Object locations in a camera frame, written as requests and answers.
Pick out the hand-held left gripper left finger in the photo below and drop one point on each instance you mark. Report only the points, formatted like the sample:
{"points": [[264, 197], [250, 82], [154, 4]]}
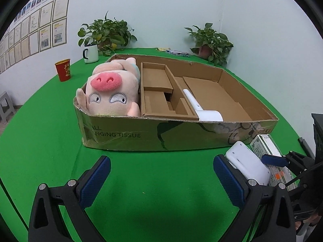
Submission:
{"points": [[94, 179]]}

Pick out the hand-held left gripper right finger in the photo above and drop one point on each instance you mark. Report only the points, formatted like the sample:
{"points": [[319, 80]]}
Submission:
{"points": [[229, 181]]}

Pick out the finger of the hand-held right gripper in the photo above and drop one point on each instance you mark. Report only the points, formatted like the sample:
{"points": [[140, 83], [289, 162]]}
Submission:
{"points": [[273, 160], [300, 177]]}

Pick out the white green carton orange stickers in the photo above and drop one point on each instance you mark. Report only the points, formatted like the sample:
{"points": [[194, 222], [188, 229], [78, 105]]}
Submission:
{"points": [[267, 146]]}

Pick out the white plastic device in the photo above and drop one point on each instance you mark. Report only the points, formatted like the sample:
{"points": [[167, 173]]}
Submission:
{"points": [[247, 161]]}

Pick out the large cardboard box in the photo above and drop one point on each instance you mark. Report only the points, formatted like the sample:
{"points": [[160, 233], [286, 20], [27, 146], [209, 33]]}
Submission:
{"points": [[121, 133]]}

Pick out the white hair dryer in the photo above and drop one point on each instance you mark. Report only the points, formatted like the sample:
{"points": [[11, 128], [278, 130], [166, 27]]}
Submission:
{"points": [[209, 116]]}

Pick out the pink pig plush toy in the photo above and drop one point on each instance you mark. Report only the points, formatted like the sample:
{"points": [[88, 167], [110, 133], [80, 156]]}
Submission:
{"points": [[108, 93]]}

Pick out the person's right hand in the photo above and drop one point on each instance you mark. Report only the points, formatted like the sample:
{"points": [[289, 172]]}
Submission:
{"points": [[306, 225]]}

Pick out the red paper cup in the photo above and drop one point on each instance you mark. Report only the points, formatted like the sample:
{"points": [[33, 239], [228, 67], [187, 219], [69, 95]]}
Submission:
{"points": [[63, 70]]}

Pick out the grey plastic stool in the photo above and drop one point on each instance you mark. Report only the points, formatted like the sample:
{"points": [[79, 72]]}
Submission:
{"points": [[6, 105]]}

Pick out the white enamel mug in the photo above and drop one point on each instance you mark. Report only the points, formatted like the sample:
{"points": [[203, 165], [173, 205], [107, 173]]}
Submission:
{"points": [[92, 53]]}

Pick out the small potted plant pink pot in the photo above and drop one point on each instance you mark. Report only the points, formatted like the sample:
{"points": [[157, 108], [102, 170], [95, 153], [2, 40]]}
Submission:
{"points": [[209, 42]]}

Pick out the blue white packets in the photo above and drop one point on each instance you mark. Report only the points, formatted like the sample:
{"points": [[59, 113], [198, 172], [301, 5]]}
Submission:
{"points": [[176, 53]]}

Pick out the bushy potted plant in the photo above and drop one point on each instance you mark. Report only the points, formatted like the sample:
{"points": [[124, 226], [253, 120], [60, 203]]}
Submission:
{"points": [[108, 32]]}

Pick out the row of portrait photos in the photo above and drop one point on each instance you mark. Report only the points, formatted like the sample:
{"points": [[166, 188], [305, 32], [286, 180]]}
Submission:
{"points": [[37, 0]]}

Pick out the wall of framed certificates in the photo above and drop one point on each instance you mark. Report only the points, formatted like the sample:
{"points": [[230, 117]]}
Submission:
{"points": [[45, 30]]}

